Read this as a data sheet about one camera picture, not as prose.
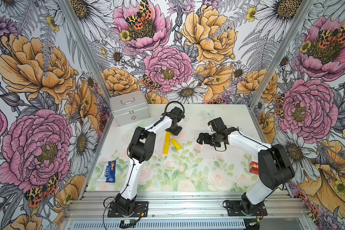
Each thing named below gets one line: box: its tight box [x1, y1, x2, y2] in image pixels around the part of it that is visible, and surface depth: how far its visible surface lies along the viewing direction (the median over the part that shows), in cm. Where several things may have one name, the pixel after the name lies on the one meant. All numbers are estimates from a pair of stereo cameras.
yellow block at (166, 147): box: [162, 140, 170, 155], surface depth 98 cm
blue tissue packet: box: [104, 160, 117, 183], surface depth 86 cm
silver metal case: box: [108, 90, 151, 127], surface depth 106 cm
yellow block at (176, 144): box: [170, 138, 182, 151], surface depth 101 cm
